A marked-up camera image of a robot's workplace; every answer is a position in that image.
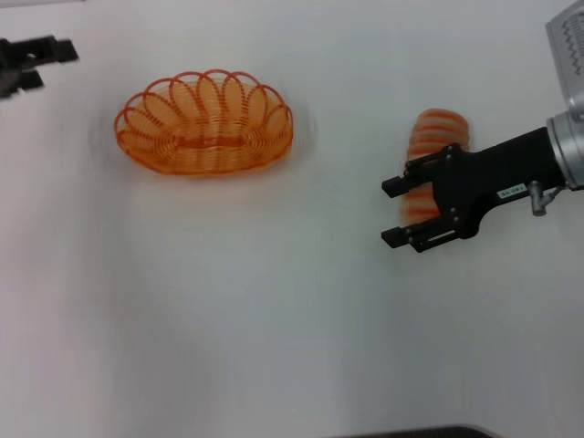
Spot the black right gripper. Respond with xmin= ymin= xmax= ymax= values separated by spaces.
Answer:
xmin=380 ymin=126 xmax=568 ymax=255

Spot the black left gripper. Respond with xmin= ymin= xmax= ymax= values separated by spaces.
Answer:
xmin=0 ymin=35 xmax=80 ymax=99

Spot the orange striped bread loaf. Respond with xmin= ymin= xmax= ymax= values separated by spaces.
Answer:
xmin=399 ymin=108 xmax=470 ymax=227

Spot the orange wire basket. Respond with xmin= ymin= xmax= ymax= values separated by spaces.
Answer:
xmin=113 ymin=68 xmax=295 ymax=177

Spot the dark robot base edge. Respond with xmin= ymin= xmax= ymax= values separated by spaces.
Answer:
xmin=337 ymin=423 xmax=499 ymax=438

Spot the silver metal clamp knob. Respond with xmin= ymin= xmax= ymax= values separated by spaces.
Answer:
xmin=527 ymin=181 xmax=568 ymax=218

